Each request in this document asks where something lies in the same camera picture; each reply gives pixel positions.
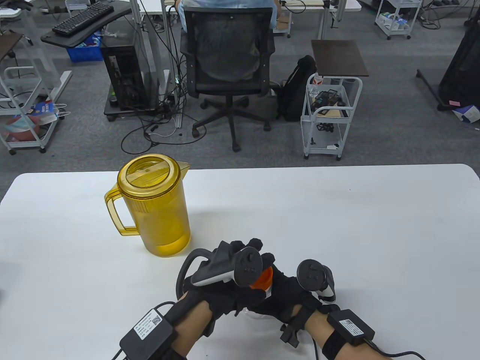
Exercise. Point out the person's right hand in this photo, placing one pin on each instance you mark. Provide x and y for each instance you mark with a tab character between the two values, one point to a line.
288	296

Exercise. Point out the person's left hand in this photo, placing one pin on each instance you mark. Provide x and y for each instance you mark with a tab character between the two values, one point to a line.
225	300

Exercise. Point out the orange cup lid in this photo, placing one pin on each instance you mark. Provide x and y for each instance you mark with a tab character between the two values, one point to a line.
262	279

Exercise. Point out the clear water cup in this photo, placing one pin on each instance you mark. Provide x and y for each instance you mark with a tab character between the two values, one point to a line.
258	316

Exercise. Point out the yellow transparent kettle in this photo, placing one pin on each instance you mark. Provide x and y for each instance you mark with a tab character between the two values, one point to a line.
161	210

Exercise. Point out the person's left forearm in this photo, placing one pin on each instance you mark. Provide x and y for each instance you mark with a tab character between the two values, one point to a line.
191	326

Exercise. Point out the person's right forearm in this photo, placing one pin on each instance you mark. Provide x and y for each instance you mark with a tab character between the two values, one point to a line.
318	330

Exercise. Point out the grey right hand controller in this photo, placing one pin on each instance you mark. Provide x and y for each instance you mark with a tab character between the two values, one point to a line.
311	273

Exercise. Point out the grey hand controller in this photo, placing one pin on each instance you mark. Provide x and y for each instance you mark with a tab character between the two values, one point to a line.
247	264
311	273

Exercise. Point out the grey left hand controller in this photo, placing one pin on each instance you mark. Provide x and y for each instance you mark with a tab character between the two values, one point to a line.
247	264

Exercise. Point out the black right wrist sensor box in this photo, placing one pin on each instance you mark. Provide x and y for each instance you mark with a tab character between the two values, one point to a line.
350	326

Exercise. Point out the black wrist sensor box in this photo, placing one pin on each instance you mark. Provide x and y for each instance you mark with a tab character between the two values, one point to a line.
148	333
350	326

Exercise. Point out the black left wrist sensor box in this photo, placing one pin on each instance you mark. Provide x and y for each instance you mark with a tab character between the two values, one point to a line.
148	333

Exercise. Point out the white rolling cart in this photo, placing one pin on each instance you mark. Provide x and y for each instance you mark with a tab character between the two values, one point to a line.
41	144
398	34
322	152

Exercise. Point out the black backpack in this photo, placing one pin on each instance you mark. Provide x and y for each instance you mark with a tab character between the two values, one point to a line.
296	90

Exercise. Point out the black wheeled platform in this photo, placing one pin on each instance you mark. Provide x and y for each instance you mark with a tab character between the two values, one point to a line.
112	108

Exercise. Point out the dark brown side table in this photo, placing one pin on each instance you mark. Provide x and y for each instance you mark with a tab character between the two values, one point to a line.
337	58
7	43

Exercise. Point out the black computer tower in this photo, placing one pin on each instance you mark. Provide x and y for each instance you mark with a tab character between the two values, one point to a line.
120	75

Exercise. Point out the black mesh office chair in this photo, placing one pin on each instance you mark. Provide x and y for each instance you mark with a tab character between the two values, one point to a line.
225	45

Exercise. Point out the white blue box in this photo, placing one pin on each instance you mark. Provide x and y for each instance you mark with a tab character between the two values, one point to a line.
468	114

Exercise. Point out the blue white bag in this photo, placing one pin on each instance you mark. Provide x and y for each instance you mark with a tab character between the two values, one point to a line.
44	110

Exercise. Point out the cardboard box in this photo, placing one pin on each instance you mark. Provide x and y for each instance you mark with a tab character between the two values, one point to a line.
282	23

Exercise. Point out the black fabric stand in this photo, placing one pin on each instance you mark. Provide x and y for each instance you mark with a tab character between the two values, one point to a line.
461	75

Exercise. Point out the blue plastic crate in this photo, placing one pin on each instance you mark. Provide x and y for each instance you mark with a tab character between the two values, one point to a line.
84	53

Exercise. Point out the white long desk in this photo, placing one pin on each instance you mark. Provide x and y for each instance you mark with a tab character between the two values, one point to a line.
150	4

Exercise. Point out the black curved desk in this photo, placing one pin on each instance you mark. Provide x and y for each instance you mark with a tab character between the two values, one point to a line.
122	10

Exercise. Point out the black keyboard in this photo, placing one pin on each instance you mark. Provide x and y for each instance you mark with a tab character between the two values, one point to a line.
82	18

